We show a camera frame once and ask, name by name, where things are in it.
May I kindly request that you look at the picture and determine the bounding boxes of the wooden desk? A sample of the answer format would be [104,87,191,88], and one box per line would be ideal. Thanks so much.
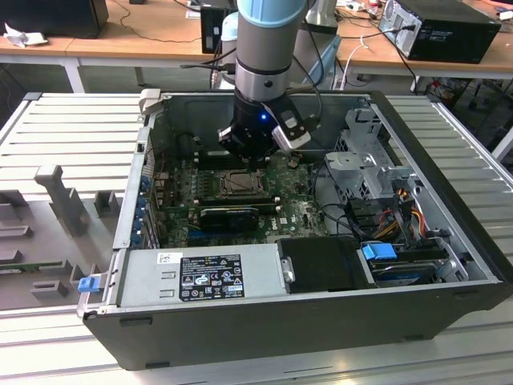
[0,0,225,95]
[334,0,513,95]

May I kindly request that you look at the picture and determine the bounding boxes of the grey parts rack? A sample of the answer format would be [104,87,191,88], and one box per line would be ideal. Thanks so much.
[0,164,126,312]

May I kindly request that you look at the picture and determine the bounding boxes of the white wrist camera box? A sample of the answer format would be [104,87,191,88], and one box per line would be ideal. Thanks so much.
[262,98,321,154]

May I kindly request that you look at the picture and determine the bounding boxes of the white cable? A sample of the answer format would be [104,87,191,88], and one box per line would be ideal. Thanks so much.
[332,34,370,91]

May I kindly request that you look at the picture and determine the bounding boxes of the silver metal disk bay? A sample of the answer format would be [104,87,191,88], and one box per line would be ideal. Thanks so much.
[323,107,418,202]

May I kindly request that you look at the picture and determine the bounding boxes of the crumpled white paper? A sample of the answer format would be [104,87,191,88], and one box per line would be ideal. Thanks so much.
[2,22,50,50]

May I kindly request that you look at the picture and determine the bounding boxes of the black graphics card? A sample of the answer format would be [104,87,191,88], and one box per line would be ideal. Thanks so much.
[199,206,261,234]

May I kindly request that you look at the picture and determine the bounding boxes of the grey case latch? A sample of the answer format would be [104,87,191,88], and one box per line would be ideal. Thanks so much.
[139,88,163,120]

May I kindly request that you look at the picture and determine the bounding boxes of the large black box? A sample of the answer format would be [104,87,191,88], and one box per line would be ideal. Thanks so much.
[0,0,110,40]

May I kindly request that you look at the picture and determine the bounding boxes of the blue disk carrier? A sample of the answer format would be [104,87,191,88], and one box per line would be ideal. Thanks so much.
[360,241,398,266]

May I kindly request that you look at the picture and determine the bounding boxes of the hard disk drive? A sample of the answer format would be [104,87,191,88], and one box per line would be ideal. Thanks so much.
[370,259,440,288]

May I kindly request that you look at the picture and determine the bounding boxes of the CPU socket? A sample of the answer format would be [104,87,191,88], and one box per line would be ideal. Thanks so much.
[216,168,269,199]

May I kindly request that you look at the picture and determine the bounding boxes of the black desktop computer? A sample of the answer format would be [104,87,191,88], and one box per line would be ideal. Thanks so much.
[379,0,503,65]

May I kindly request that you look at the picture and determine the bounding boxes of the silver power supply unit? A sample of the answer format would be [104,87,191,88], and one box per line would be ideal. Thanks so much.
[115,242,288,308]

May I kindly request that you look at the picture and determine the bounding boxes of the black RAM slot row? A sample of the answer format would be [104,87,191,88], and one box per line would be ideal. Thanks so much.
[197,149,269,170]
[197,193,278,214]

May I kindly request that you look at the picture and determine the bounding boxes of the metal socket cover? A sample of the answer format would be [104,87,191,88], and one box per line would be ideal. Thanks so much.
[219,170,268,197]

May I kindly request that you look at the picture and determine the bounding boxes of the green motherboard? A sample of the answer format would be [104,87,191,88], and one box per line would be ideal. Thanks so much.
[154,154,333,248]

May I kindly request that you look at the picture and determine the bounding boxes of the yellow and red wire bundle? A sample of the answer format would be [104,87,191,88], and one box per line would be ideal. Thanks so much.
[373,199,426,242]

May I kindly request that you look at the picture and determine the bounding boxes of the small black tower computer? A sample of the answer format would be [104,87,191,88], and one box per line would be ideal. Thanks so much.
[200,0,240,55]

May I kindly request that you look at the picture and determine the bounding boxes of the black plastic shroud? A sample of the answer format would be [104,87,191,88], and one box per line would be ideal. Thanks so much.
[276,236,368,294]

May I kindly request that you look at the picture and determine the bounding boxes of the black label sticker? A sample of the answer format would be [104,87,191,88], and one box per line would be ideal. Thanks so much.
[178,253,244,302]

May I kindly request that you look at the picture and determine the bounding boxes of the black open PC case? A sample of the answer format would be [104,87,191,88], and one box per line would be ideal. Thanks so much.
[82,90,513,372]

